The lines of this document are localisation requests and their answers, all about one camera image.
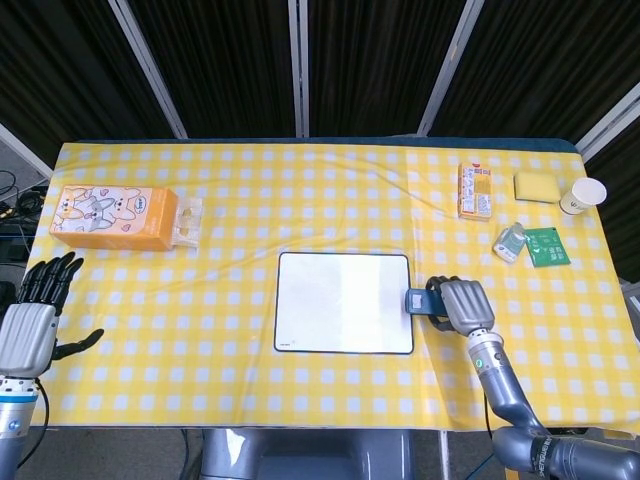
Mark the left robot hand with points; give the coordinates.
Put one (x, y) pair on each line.
(27, 335)

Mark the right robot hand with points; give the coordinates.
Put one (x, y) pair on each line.
(467, 307)

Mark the blue whiteboard eraser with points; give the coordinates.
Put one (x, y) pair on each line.
(420, 302)

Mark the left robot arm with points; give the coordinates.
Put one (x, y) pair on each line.
(12, 425)

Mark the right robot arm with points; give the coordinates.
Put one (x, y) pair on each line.
(525, 420)

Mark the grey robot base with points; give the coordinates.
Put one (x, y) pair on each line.
(305, 454)

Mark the small wrapped packet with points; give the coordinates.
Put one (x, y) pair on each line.
(510, 242)

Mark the green sachet packet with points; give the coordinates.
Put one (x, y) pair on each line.
(547, 247)

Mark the orange biscuit box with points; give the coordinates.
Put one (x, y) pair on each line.
(475, 191)

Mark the yellow sponge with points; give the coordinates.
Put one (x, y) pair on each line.
(537, 186)

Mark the orange cartoon tissue box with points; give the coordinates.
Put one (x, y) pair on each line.
(115, 217)

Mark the yellow checkered tablecloth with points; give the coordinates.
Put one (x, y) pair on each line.
(320, 280)

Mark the white paper cup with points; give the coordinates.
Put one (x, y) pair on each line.
(582, 196)

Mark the white whiteboard black frame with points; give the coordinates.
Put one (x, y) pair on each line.
(344, 302)

